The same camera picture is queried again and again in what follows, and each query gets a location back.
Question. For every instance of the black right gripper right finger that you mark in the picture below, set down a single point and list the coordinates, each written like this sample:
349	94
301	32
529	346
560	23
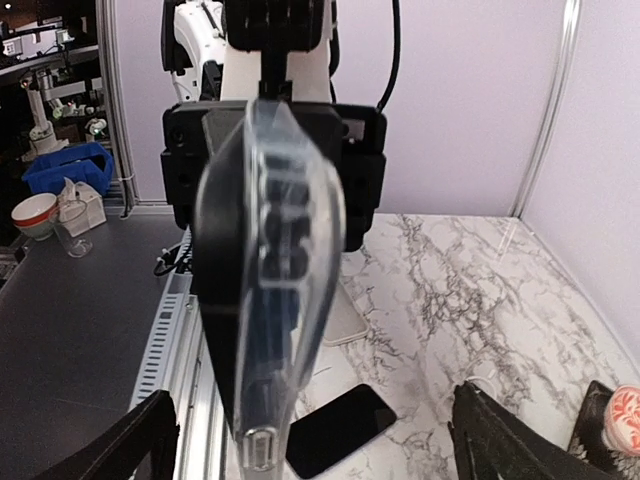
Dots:
492	443

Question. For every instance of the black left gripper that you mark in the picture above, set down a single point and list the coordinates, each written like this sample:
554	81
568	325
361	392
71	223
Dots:
223	54

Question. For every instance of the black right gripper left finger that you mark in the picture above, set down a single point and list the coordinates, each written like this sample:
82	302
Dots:
148	430

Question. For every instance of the black phone silver edge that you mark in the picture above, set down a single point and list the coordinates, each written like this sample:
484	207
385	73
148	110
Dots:
218	234

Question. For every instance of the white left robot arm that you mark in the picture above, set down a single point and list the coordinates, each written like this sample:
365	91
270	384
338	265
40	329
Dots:
223	54

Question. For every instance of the black phone right side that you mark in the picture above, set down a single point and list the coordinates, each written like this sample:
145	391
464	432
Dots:
328	435

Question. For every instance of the translucent grey phone case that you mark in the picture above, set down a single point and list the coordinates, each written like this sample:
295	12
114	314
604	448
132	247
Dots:
345	323

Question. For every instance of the black patterned square plate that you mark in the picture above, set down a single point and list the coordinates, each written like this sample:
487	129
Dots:
587	441

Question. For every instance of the red white patterned bowl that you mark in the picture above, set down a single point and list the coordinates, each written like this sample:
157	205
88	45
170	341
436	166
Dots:
621	421

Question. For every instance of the clear glass cup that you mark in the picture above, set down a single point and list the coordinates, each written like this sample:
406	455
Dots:
71	225

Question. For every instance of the white bowl red stripe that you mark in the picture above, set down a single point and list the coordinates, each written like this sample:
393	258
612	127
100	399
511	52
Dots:
31	216

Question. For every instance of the blue storage bin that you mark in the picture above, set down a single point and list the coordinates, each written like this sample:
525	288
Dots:
90	163

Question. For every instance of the front aluminium frame rail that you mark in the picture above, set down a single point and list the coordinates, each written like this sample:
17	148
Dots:
176	359

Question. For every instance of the left aluminium corner post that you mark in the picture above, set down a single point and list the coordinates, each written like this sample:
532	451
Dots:
566	52

